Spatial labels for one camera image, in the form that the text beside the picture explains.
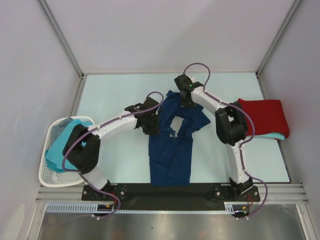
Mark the navy blue t shirt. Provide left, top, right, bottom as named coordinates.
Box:
left=148, top=90, right=211, bottom=187

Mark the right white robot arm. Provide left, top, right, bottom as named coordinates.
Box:
left=174, top=74, right=253, bottom=201

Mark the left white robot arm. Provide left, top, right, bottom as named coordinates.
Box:
left=62, top=96, right=161, bottom=200

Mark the folded red t shirt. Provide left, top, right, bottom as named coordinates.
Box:
left=238, top=98, right=290, bottom=139

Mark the grey shirt in basket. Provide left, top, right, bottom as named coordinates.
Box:
left=51, top=117, right=73, bottom=144

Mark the turquoise t shirt in basket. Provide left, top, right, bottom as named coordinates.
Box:
left=45, top=118, right=94, bottom=173

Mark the folded light blue t shirt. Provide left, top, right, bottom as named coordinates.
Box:
left=257, top=132, right=285, bottom=141

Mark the white laundry basket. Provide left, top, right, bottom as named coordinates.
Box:
left=38, top=117, right=83, bottom=188

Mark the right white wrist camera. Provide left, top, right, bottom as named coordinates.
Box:
left=188, top=76, right=195, bottom=82

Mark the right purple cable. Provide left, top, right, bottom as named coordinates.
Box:
left=183, top=62, right=270, bottom=221

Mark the purple cable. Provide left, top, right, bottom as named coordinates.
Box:
left=61, top=91, right=166, bottom=222
left=183, top=62, right=270, bottom=221

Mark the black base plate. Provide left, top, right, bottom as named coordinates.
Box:
left=81, top=181, right=261, bottom=211

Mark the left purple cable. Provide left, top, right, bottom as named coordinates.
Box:
left=61, top=91, right=166, bottom=222

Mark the light blue cable duct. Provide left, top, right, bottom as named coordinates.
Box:
left=46, top=202, right=121, bottom=213

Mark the aluminium frame rail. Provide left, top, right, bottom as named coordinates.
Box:
left=35, top=183, right=309, bottom=205

